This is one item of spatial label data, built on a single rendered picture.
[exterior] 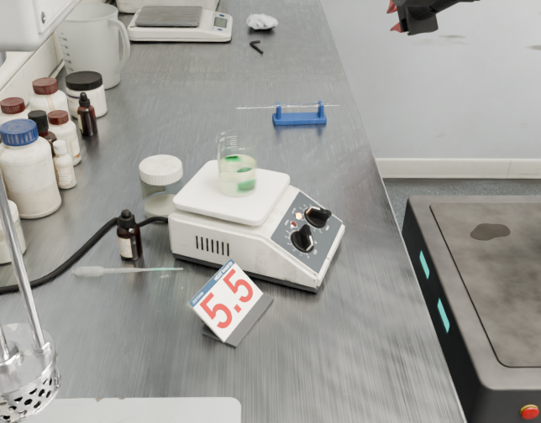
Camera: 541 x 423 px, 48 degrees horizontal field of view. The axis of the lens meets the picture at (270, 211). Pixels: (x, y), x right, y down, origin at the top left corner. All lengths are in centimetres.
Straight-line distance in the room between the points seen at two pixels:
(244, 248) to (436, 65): 171
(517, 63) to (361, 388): 193
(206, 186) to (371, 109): 164
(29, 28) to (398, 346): 53
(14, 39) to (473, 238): 139
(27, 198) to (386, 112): 171
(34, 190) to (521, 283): 105
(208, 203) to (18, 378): 37
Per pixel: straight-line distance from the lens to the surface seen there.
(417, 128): 245
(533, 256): 158
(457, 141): 252
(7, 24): 29
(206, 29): 158
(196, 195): 76
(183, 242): 77
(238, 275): 73
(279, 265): 73
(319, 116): 116
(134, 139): 111
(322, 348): 68
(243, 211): 73
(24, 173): 88
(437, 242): 155
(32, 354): 46
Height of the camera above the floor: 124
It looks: 34 degrees down
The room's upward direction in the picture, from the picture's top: 1 degrees clockwise
